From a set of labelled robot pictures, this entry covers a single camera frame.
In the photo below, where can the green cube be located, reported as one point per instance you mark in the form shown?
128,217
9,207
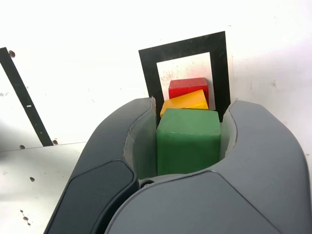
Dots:
187,146

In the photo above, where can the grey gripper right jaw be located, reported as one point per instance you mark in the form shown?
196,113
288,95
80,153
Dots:
231,200

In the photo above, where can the yellow cube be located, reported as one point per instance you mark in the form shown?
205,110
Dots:
187,101

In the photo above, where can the black tape square outline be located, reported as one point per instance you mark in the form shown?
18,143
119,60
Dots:
182,46

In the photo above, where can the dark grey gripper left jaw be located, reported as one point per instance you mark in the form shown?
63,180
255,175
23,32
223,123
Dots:
97,187

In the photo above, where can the black tape strip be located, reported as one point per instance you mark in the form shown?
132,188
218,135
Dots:
24,97

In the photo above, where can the red cube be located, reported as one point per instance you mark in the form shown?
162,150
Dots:
187,87

